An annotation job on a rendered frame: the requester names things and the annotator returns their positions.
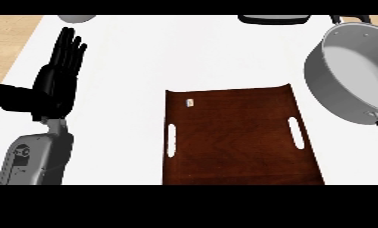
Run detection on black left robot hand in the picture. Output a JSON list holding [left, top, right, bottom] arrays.
[[0, 26, 89, 122]]

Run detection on dark brown wooden tray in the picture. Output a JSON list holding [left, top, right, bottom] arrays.
[[163, 83, 327, 186]]

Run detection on grey metal pot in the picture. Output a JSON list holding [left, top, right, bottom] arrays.
[[303, 15, 378, 126]]

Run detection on grey round object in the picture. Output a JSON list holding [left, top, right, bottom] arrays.
[[57, 15, 98, 24]]

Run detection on black and grey appliance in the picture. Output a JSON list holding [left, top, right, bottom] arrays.
[[237, 15, 314, 26]]

